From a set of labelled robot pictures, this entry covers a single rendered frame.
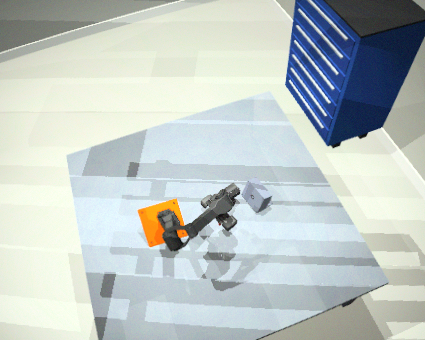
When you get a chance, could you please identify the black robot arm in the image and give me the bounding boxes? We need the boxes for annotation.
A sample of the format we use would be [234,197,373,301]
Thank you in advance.
[156,183,240,251]

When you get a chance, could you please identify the grey sloped panel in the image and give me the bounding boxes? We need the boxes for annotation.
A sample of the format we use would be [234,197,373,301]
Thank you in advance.
[241,177,273,213]

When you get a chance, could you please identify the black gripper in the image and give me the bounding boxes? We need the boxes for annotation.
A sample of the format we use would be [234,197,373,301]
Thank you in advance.
[201,195,237,231]

